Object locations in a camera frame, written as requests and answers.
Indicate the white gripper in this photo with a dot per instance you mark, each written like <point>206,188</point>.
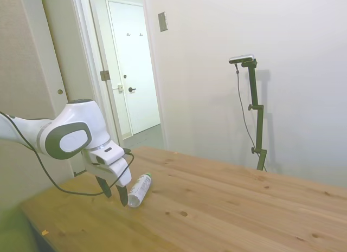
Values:
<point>119,172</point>

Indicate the clear water bottle green cap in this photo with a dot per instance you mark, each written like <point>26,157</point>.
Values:
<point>139,188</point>

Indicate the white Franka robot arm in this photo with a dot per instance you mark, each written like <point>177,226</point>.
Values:
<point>78,113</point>

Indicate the small orange scrap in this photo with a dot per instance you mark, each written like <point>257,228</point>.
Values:
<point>44,232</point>

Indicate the brass door latch plate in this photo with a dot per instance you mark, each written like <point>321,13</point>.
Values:
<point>120,88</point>

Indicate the green blurred foreground object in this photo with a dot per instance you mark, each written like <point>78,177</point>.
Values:
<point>13,233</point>

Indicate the white room door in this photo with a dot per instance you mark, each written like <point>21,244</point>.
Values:
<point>135,59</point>

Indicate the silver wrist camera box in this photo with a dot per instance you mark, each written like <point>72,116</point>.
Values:
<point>108,154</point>

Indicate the brass door frame strike plate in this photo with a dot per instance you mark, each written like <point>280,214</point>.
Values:
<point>104,75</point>

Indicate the black jointed camera stand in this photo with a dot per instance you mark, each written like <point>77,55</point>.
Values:
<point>254,89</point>

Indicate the grey wall panel box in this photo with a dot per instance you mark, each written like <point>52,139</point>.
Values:
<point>163,21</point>

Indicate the silver camera on stand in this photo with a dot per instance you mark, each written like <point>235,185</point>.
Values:
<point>241,58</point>

